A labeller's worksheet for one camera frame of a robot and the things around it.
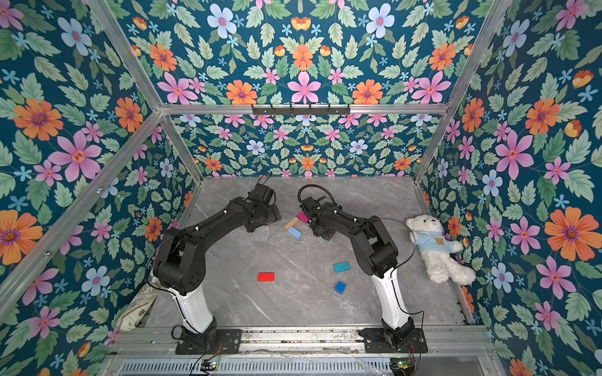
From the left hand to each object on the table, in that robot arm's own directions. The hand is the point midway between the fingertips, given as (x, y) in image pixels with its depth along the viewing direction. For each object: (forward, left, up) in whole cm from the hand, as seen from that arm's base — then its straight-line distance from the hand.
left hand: (273, 217), depth 95 cm
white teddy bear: (-13, -61, 0) cm, 62 cm away
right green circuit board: (-52, -42, -11) cm, 67 cm away
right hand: (-2, -20, -8) cm, 22 cm away
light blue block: (-4, -9, -7) cm, 12 cm away
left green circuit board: (-47, +19, -10) cm, 52 cm away
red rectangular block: (-21, +3, -10) cm, 24 cm away
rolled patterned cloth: (-31, +45, -5) cm, 55 cm away
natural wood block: (+1, -7, -7) cm, 10 cm away
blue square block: (-28, -25, -9) cm, 38 cm away
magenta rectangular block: (+5, -12, -7) cm, 14 cm away
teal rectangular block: (-19, -26, -10) cm, 34 cm away
